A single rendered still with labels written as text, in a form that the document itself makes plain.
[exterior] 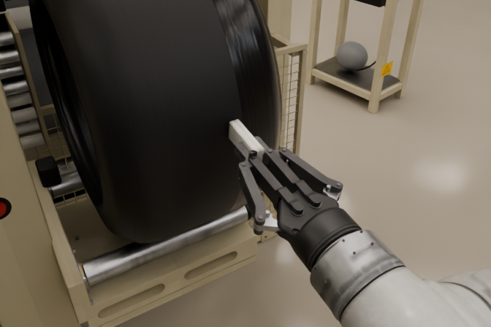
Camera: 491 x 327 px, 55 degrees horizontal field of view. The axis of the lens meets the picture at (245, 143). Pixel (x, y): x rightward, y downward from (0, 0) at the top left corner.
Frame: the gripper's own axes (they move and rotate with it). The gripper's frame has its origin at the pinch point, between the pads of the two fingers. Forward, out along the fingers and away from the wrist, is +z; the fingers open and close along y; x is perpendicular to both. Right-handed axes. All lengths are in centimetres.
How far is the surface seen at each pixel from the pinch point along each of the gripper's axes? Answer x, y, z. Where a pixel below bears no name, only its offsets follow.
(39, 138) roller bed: 37, 21, 58
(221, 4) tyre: -13.7, -2.8, 13.6
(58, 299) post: 43, 28, 17
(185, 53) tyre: -9.9, 4.6, 9.4
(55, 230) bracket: 29.5, 25.2, 21.8
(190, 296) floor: 130, -16, 50
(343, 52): 118, -182, 160
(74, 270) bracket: 27.8, 24.6, 10.6
